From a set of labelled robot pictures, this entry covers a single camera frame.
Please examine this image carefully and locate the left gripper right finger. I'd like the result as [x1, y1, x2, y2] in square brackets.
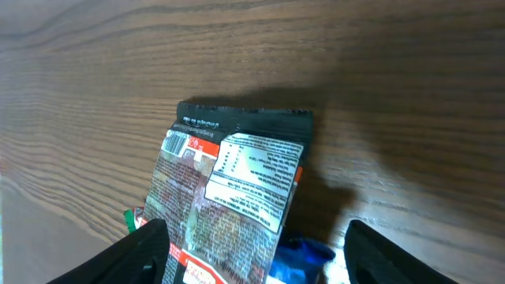
[343, 219, 457, 284]

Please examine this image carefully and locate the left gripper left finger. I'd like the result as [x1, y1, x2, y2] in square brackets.
[49, 219, 170, 284]

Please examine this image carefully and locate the black snack packet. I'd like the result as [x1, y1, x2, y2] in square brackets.
[136, 102, 313, 283]

